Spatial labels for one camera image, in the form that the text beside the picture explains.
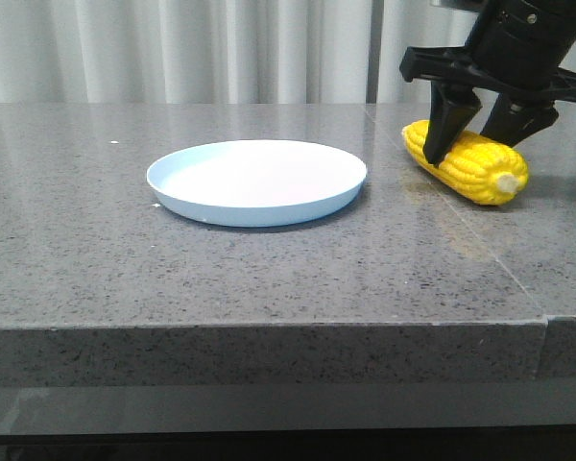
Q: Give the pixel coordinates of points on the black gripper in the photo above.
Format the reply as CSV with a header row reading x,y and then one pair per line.
x,y
530,72

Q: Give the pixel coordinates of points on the yellow corn cob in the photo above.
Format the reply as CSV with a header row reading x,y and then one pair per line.
x,y
482,170

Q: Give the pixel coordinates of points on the light blue round plate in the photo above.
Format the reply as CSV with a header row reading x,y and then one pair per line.
x,y
257,183

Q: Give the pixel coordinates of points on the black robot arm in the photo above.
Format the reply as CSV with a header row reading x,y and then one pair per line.
x,y
551,22

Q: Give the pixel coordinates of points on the white pleated curtain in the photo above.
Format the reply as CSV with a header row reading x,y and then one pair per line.
x,y
229,52

